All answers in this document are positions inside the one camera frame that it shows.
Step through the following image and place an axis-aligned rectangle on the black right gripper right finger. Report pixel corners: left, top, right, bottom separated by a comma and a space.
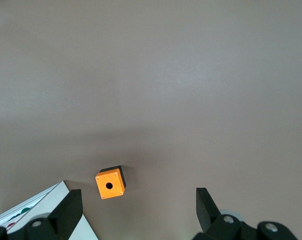
192, 187, 298, 240

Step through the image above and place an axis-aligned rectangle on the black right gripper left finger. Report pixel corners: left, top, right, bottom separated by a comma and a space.
0, 189, 83, 240

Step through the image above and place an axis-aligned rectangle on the white drawer cabinet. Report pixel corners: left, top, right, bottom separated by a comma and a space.
0, 180, 99, 240

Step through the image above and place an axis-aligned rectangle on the orange box with round hole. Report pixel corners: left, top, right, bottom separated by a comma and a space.
95, 164, 128, 200

